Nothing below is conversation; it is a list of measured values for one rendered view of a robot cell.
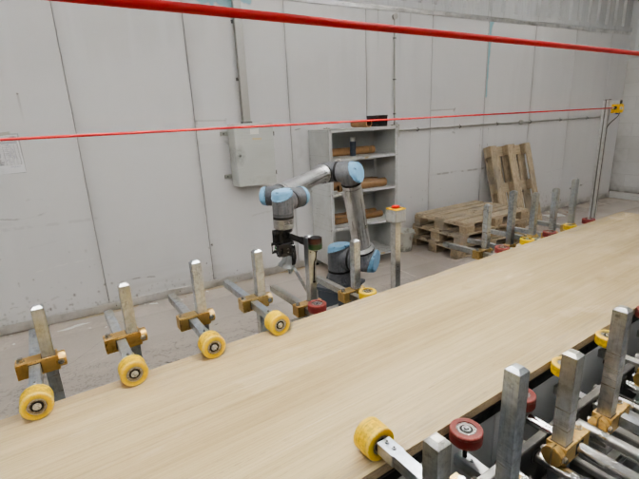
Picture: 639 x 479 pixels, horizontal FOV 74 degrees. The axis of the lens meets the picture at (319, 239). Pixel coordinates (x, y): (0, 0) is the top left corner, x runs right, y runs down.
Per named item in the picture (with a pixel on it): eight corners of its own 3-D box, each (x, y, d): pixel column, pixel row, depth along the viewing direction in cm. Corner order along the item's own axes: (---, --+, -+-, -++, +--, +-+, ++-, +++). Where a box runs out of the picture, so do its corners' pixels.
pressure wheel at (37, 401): (60, 393, 122) (34, 415, 119) (38, 377, 118) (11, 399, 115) (61, 404, 117) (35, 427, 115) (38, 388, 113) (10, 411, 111)
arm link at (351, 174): (358, 260, 282) (339, 156, 243) (382, 264, 274) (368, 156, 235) (349, 275, 271) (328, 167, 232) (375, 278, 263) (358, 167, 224)
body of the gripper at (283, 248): (271, 255, 187) (269, 228, 184) (288, 251, 192) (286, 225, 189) (280, 258, 181) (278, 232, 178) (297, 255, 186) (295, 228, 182)
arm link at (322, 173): (322, 159, 249) (254, 185, 194) (341, 159, 243) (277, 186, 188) (324, 179, 253) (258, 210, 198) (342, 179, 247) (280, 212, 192)
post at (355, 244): (352, 332, 211) (349, 239, 197) (357, 329, 212) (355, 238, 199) (356, 334, 208) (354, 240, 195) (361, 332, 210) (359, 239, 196)
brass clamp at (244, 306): (238, 309, 174) (237, 297, 172) (267, 299, 181) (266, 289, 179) (243, 314, 169) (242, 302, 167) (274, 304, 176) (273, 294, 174)
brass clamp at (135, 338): (105, 348, 147) (102, 335, 146) (145, 335, 154) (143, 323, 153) (106, 355, 142) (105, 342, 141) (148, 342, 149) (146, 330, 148)
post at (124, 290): (139, 402, 157) (116, 282, 144) (148, 398, 159) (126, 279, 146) (141, 408, 154) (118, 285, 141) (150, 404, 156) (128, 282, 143)
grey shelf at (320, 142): (314, 264, 502) (307, 129, 459) (375, 250, 544) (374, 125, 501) (334, 275, 464) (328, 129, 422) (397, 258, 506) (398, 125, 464)
